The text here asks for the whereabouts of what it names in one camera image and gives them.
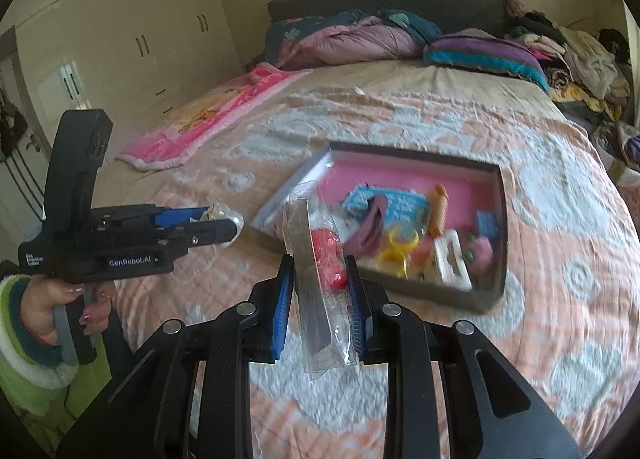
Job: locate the brown hair claw clip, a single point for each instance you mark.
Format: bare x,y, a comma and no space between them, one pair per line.
367,229

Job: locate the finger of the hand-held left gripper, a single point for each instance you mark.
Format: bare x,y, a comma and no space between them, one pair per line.
205,233
180,215

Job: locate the pile of clothes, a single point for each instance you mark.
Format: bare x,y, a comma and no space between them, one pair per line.
575,64

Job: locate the person's left hand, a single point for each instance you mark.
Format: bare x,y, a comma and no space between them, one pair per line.
42,304

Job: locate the clear packet with red item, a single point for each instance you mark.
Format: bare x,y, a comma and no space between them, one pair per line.
327,264

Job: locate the white accessory card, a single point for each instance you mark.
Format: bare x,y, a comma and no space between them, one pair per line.
452,264

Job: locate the orange floral bedspread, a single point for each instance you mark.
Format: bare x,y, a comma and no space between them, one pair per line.
550,239

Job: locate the shallow box with pink lining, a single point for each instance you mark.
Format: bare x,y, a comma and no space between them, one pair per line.
450,179

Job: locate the small blue card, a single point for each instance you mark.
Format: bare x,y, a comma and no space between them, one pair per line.
486,225

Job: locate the striped purple pillow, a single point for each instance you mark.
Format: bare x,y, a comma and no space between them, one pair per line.
485,56

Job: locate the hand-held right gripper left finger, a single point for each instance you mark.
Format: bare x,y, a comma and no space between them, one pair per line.
281,304

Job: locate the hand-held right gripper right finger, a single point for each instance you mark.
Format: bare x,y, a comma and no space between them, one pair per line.
356,324

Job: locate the pink printed blanket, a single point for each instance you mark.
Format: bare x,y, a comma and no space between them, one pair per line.
210,124

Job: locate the orange hair clip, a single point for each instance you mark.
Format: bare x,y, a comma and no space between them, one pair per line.
440,209

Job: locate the pink fluffy scrunchie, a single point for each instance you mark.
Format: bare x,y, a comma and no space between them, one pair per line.
480,256

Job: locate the cream wardrobe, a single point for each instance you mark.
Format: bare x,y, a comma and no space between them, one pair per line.
125,39

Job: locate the pink and floral duvet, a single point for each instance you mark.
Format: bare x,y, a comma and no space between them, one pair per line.
350,39

